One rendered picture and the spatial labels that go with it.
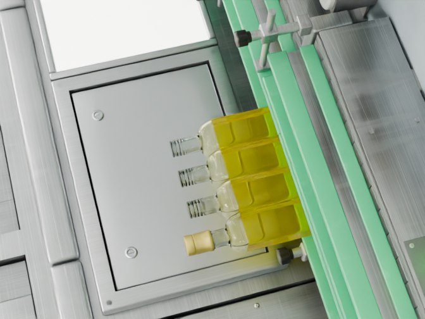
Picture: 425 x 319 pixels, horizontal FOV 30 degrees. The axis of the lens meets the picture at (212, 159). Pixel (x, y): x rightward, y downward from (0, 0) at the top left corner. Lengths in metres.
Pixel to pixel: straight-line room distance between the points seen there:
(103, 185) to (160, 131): 0.15
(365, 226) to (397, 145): 0.14
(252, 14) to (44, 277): 0.60
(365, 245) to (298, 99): 0.25
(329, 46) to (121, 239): 0.50
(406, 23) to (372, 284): 0.42
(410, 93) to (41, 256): 0.70
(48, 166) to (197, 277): 0.35
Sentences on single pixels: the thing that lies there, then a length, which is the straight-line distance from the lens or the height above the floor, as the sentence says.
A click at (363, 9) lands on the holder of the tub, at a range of 1.44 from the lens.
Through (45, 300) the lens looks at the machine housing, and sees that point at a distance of 1.44.
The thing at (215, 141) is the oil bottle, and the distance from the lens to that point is 1.34.
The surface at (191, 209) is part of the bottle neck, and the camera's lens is 1.30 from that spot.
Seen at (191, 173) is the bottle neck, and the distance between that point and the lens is 1.32.
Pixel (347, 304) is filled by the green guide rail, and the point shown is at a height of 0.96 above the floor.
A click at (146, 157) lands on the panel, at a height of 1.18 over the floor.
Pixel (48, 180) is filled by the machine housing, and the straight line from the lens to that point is 1.49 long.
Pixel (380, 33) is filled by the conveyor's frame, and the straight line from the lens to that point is 1.33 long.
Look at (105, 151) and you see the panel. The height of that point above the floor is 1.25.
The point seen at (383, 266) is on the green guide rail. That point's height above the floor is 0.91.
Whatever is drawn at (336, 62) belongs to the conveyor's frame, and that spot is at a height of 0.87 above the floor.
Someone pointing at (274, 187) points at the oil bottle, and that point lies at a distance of 1.31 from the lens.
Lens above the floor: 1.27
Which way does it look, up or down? 8 degrees down
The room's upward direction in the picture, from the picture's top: 103 degrees counter-clockwise
